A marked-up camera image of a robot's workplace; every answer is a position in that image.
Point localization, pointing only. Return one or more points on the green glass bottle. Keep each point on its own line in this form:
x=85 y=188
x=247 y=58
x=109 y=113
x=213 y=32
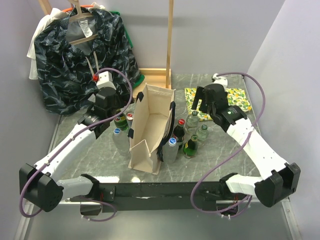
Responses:
x=121 y=122
x=190 y=147

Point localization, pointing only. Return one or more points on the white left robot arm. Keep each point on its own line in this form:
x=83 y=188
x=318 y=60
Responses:
x=41 y=183

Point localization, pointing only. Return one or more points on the dark patterned hanging jacket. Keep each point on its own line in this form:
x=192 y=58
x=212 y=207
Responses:
x=65 y=71

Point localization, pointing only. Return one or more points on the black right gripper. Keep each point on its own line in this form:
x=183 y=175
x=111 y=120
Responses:
x=199 y=96

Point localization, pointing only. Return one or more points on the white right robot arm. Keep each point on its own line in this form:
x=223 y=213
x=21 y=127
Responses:
x=277 y=180

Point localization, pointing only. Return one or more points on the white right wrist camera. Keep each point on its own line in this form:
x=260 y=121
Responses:
x=221 y=80

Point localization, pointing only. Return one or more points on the clear water bottle left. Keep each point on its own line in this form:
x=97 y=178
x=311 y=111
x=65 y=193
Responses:
x=121 y=142

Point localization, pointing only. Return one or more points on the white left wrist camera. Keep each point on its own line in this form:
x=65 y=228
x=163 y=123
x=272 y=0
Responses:
x=103 y=80

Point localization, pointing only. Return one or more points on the green glass bottle left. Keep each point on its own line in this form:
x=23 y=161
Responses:
x=121 y=122

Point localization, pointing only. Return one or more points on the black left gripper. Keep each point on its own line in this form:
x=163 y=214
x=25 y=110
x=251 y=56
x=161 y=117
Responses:
x=118 y=107

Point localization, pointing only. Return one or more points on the beige canvas tote bag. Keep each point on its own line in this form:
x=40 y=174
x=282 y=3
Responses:
x=151 y=128

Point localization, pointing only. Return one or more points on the green glass bottle right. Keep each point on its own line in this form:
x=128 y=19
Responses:
x=190 y=147

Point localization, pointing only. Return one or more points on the clear soda water bottle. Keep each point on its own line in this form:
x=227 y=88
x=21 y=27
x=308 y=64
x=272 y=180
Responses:
x=191 y=122

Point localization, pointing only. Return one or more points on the dark cola glass bottle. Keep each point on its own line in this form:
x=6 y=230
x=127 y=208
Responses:
x=179 y=133

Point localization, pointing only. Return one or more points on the lemon print cloth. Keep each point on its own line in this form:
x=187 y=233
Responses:
x=235 y=96

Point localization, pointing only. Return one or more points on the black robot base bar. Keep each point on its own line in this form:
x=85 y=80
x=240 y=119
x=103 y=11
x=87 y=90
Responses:
x=166 y=196

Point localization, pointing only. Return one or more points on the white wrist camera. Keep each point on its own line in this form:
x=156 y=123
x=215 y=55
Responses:
x=103 y=80
x=221 y=80

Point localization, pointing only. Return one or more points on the silver red soda can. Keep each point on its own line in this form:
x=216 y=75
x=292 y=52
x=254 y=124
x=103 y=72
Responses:
x=129 y=118

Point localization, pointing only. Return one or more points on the clear water bottle right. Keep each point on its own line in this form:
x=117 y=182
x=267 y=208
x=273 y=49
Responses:
x=170 y=151

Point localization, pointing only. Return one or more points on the wooden clothes rack stand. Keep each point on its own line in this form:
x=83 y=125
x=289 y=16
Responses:
x=160 y=77

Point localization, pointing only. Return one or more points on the wooden clothes hanger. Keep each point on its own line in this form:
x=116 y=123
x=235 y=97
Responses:
x=82 y=20

